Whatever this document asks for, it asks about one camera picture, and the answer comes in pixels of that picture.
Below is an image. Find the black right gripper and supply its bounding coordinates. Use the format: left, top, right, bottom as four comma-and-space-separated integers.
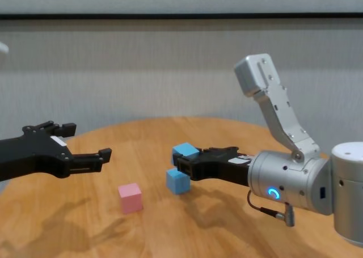
172, 146, 255, 189

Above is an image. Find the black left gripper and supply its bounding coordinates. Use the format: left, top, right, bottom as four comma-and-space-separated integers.
0, 120, 113, 183

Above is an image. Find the blue cube block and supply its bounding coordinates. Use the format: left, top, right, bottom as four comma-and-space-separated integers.
171, 142, 200, 166
165, 168, 191, 196

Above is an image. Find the pink cube block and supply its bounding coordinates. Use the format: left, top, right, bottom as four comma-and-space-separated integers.
117, 183, 142, 214

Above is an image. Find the right wrist cable with plug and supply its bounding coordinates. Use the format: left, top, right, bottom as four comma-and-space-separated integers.
246, 189, 296, 227

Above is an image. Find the black wall rail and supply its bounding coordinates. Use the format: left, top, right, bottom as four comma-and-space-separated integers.
0, 12, 363, 21

